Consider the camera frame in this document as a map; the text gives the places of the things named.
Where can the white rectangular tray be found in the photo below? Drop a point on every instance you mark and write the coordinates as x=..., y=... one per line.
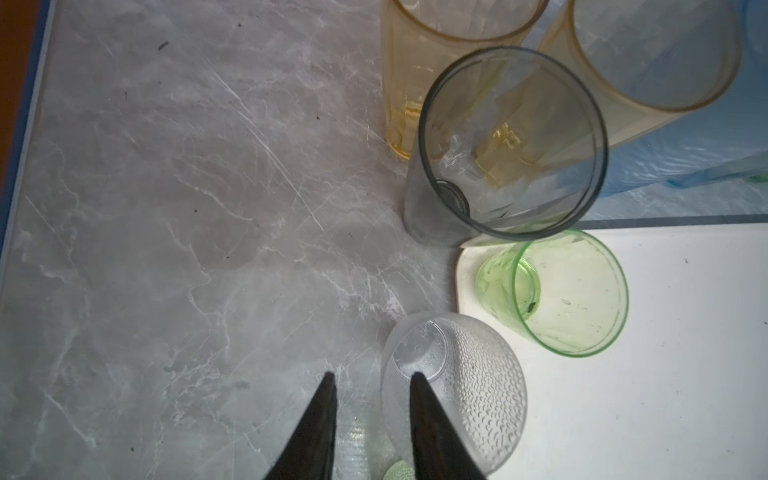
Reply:
x=682, y=392

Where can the amber tall cup back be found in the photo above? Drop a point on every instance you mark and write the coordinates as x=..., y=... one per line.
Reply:
x=421, y=38

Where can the blue tall cup left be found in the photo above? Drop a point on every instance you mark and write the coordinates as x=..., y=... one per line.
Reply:
x=731, y=128

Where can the small green cup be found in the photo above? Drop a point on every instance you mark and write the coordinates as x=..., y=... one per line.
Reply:
x=400, y=470
x=567, y=293

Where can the grey smoky tall cup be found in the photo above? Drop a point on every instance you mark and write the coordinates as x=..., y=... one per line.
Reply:
x=447, y=203

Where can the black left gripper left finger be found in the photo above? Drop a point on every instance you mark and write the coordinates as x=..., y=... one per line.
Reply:
x=310, y=451

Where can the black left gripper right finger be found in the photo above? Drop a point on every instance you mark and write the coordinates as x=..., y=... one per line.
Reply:
x=438, y=452

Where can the clear dimpled small cup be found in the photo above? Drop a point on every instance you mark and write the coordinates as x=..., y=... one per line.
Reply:
x=475, y=375

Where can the yellow tall cup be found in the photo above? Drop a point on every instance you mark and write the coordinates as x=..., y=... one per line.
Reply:
x=645, y=64

